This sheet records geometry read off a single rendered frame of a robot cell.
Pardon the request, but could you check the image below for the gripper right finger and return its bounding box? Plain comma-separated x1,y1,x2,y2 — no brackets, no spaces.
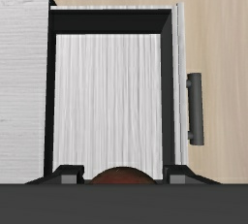
163,165,223,185

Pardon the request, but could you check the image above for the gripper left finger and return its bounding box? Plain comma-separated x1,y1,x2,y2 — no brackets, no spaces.
25,165,85,185

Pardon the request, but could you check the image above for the reddish-brown peach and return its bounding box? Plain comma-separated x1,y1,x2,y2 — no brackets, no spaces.
88,166,158,185

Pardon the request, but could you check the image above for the open white cabinet drawer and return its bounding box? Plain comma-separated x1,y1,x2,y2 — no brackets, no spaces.
43,1,205,181

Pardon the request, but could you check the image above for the cabinet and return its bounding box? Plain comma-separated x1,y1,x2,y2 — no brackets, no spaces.
0,0,58,185

